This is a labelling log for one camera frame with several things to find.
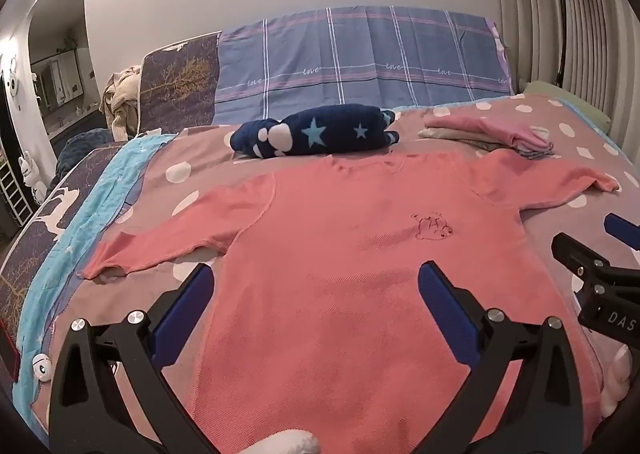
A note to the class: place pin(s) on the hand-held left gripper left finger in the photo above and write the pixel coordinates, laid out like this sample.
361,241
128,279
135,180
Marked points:
185,304

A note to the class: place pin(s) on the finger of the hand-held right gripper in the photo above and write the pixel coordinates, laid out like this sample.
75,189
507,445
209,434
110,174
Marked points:
622,230
575,251

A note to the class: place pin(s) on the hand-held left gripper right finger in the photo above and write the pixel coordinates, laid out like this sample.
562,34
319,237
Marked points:
445,304

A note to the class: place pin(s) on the pink knit sweater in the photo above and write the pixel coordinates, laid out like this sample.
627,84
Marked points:
350,259

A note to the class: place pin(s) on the beige clothes pile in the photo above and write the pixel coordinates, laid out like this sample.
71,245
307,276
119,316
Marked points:
120,104

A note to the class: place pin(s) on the mauve polka dot bedspread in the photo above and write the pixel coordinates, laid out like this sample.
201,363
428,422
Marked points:
150,184

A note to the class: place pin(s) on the folded grey patterned garment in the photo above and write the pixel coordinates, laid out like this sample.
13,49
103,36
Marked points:
500,148

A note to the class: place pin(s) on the green pillow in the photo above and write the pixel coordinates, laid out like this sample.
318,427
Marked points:
570,94

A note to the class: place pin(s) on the white round toy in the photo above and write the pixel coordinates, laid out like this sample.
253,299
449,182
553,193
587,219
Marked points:
42,366

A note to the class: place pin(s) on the dark deer print quilt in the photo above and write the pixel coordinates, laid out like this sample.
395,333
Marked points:
30,254

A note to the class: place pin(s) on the white plush cloth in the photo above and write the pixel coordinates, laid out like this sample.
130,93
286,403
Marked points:
285,443

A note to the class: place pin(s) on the red object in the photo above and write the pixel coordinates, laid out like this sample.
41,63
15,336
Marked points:
7,349

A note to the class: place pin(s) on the navy knit blanket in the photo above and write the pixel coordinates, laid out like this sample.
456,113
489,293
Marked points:
80,149

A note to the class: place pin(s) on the white pleated curtain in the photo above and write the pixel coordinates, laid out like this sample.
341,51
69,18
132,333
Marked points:
600,34

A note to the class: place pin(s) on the white cat figurine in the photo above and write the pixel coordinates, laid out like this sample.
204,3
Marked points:
31,176

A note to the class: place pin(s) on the white slatted rack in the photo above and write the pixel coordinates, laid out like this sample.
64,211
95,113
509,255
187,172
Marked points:
12,194

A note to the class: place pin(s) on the navy star print garment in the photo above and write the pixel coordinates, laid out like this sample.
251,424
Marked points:
320,131

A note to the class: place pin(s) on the dark tree print pillow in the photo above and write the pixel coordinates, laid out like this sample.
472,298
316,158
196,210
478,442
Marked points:
180,79

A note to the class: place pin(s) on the black floor lamp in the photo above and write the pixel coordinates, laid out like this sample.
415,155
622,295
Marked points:
564,9

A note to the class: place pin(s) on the blue plaid bed cover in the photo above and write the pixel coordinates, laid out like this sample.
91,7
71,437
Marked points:
350,64

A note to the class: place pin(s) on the arched wall mirror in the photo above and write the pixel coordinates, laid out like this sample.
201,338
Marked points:
60,59

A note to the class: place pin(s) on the white round wall device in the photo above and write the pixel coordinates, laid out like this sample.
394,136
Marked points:
10,84

